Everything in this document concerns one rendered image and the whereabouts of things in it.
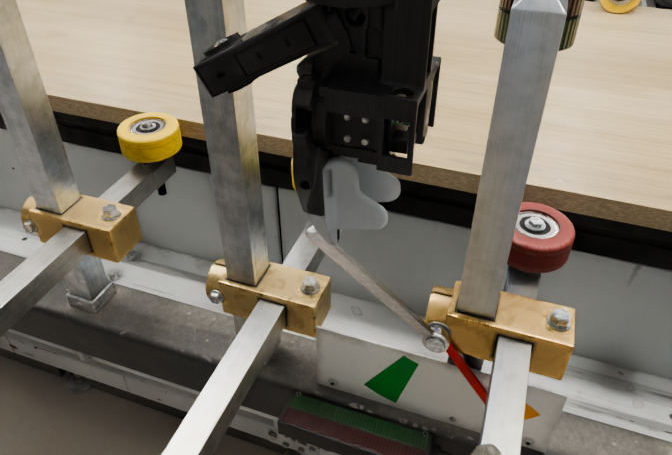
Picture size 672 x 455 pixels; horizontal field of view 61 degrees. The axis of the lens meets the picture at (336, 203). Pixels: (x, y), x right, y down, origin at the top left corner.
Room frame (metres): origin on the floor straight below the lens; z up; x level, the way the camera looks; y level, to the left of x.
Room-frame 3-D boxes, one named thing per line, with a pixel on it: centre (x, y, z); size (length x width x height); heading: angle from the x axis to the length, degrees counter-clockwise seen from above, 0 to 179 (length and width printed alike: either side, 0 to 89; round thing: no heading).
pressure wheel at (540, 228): (0.47, -0.21, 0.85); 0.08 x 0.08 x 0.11
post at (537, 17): (0.39, -0.14, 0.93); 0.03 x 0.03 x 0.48; 70
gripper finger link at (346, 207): (0.33, -0.01, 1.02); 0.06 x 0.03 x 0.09; 70
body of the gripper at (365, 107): (0.35, -0.02, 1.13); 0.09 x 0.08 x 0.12; 70
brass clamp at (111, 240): (0.55, 0.31, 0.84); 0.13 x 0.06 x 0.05; 70
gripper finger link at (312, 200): (0.34, 0.01, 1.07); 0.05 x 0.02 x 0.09; 160
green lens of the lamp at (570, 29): (0.43, -0.15, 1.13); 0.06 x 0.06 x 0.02
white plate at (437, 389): (0.38, -0.10, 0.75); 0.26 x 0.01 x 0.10; 70
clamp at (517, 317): (0.38, -0.16, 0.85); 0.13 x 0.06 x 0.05; 70
